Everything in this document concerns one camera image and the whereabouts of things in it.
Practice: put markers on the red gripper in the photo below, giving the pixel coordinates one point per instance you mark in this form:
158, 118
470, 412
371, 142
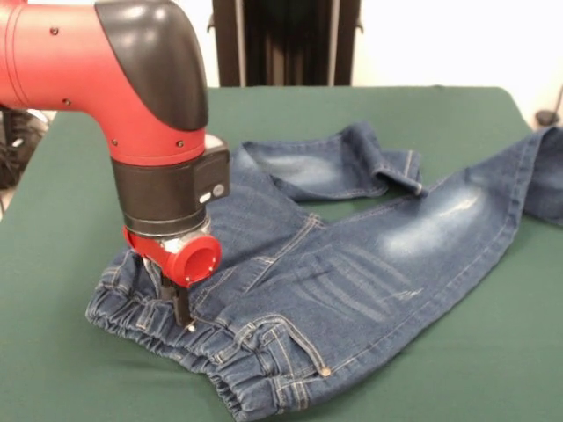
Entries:
184, 259

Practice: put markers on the blue denim jeans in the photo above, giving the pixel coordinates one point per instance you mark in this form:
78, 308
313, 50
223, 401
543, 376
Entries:
352, 264

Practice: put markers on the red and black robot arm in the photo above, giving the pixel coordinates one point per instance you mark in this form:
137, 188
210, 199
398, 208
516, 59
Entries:
110, 79

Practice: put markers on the dark green table cloth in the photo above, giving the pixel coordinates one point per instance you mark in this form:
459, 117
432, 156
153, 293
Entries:
484, 351

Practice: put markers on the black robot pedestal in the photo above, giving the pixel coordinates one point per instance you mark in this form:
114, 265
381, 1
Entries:
286, 44

